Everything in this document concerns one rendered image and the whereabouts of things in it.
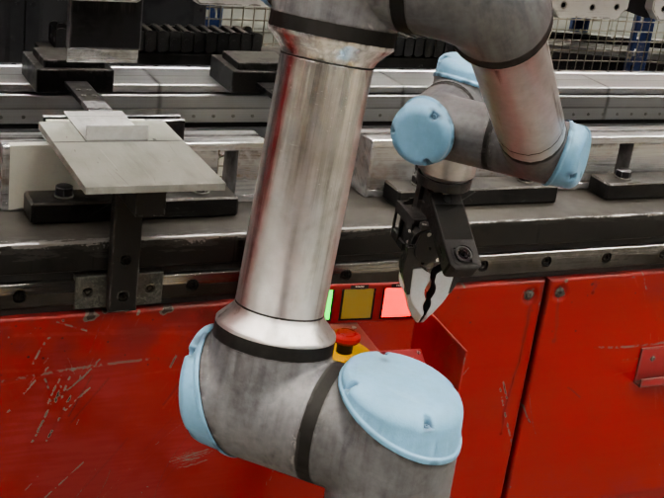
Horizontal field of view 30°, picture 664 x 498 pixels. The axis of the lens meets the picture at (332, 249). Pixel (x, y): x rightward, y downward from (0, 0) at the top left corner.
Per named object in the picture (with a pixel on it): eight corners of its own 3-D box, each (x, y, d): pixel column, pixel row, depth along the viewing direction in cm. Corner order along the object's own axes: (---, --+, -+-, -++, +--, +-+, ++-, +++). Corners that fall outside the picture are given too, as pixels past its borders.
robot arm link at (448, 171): (490, 154, 155) (432, 153, 152) (483, 188, 157) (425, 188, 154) (465, 130, 161) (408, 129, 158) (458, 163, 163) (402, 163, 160)
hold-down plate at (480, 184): (396, 209, 193) (399, 191, 192) (381, 197, 197) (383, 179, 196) (556, 203, 205) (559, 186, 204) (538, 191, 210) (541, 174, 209)
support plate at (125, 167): (85, 195, 149) (85, 187, 149) (38, 127, 171) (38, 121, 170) (225, 190, 157) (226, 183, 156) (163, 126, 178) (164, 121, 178)
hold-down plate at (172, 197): (31, 224, 169) (32, 204, 168) (23, 210, 173) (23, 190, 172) (237, 215, 181) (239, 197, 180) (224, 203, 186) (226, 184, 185)
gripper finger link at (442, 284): (426, 302, 172) (439, 244, 168) (443, 325, 167) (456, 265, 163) (405, 303, 171) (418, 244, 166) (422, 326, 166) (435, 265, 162)
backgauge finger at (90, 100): (58, 123, 176) (59, 89, 174) (21, 73, 197) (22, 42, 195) (140, 123, 181) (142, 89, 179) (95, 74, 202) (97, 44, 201)
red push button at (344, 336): (334, 364, 164) (337, 339, 162) (324, 350, 167) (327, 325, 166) (362, 362, 165) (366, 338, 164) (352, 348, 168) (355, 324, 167)
